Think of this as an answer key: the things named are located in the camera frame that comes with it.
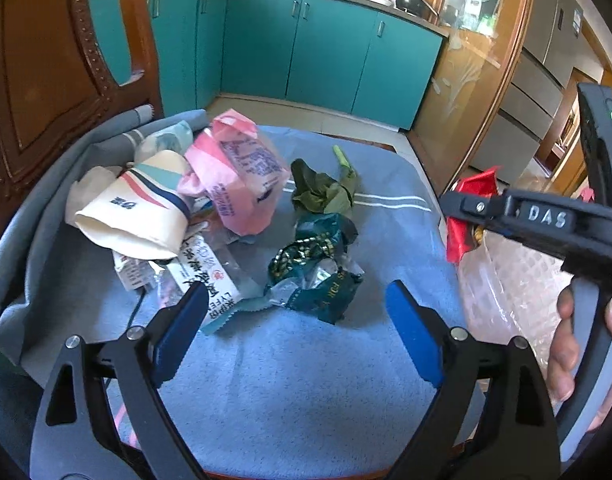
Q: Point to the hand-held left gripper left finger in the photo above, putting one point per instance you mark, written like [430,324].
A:
[181,330]

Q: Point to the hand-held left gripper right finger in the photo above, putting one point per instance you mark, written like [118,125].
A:
[411,330]

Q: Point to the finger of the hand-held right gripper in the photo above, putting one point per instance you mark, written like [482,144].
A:
[478,206]

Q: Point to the clear printed plastic wrapper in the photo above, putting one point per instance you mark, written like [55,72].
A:
[206,270]

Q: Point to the white lattice trash basket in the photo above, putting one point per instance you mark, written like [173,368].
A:
[511,280]

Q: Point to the dark green foil wrapper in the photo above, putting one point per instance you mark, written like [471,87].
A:
[311,280]

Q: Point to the white striped paper cup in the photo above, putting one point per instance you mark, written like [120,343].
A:
[136,210]

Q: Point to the green leafy vegetable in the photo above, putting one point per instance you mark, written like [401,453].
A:
[321,192]

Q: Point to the pink plastic bag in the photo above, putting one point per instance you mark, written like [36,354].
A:
[246,185]

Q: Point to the person's right hand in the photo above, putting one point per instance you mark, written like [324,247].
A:
[561,350]

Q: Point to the red packet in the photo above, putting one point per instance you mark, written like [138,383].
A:
[458,240]

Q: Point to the small white red-label packet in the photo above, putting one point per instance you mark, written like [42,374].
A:
[133,272]

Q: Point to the grey refrigerator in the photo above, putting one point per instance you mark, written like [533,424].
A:
[526,110]

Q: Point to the blue striped towel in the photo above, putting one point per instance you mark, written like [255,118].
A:
[296,385]

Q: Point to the wooden framed glass door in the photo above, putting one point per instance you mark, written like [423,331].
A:
[516,35]

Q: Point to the light blue face mask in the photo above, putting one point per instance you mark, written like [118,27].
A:
[168,135]

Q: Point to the dark lidded pan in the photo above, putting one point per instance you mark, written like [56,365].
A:
[415,2]

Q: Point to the teal kitchen cabinet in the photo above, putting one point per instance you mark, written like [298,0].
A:
[326,50]

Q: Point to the carved wooden chair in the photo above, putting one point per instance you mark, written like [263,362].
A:
[46,60]

